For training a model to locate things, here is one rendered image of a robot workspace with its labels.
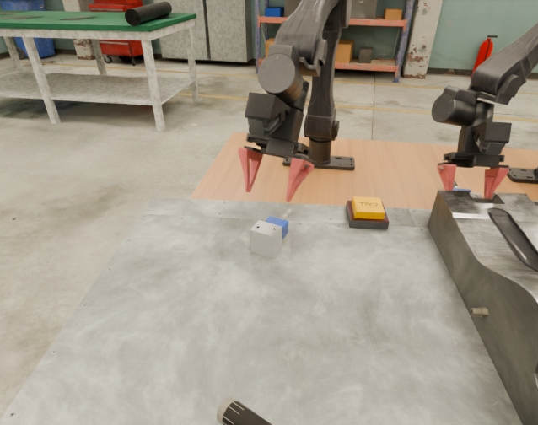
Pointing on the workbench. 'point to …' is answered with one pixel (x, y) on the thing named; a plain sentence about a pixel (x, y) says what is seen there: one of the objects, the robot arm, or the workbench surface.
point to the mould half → (503, 291)
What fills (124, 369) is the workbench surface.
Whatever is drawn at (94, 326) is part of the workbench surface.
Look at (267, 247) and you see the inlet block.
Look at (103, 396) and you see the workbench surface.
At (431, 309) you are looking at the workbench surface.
